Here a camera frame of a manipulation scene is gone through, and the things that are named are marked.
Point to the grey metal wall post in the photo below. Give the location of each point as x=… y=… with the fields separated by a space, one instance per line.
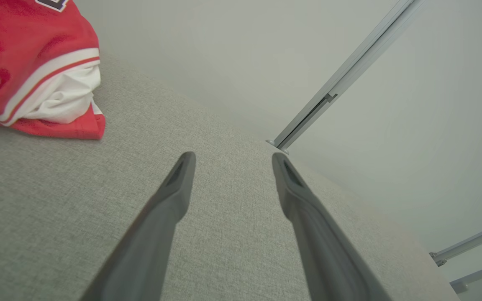
x=471 y=242
x=349 y=67

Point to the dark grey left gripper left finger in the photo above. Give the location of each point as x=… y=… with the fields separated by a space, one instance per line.
x=149 y=242

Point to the red Bulls basketball jersey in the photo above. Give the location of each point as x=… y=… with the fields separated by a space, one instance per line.
x=23 y=42

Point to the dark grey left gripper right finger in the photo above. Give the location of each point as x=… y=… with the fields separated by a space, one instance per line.
x=320 y=246

